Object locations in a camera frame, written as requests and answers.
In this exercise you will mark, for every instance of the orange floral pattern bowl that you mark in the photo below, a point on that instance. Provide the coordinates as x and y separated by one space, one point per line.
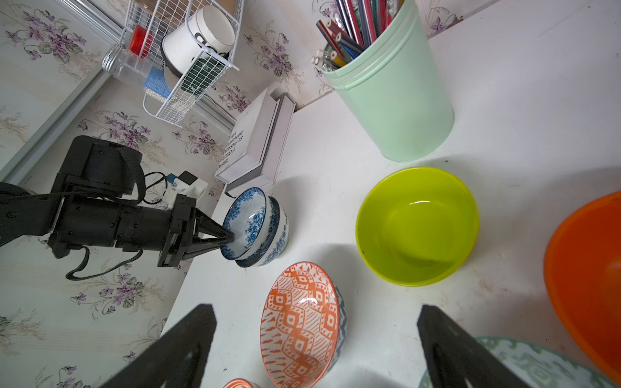
241 383

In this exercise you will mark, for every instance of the clear plastic bottle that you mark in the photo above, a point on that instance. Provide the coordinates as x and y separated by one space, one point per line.
127 67

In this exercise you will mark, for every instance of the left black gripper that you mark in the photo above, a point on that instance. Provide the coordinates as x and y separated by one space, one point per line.
171 233

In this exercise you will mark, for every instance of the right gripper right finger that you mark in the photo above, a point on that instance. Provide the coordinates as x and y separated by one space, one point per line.
456 359

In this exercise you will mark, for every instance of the mint green pencil cup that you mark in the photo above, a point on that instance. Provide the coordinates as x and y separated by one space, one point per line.
395 91

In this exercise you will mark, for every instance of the orange geometric pattern bowl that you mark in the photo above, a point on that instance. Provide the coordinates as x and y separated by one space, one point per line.
303 326

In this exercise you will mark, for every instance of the white wire wall basket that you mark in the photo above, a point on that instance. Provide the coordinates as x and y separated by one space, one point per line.
160 18

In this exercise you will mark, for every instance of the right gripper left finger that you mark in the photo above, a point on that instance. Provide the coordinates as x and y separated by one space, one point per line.
177 359

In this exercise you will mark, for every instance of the orange plastic bowl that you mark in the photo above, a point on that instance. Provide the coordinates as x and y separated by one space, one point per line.
582 277

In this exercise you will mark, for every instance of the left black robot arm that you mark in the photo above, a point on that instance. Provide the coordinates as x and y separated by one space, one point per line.
96 201

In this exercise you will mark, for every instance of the lime green plastic bowl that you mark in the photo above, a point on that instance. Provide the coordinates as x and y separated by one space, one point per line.
417 226

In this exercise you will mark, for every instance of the blue floral bowl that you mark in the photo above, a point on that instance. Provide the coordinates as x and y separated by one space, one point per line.
275 241
244 219

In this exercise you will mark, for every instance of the white grey book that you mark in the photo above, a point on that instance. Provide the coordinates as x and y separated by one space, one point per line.
253 154

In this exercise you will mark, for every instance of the coloured pencils bunch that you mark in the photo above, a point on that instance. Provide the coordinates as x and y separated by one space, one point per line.
355 27

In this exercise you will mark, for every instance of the green grey pattern bowl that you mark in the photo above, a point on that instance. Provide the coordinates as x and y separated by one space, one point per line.
538 366

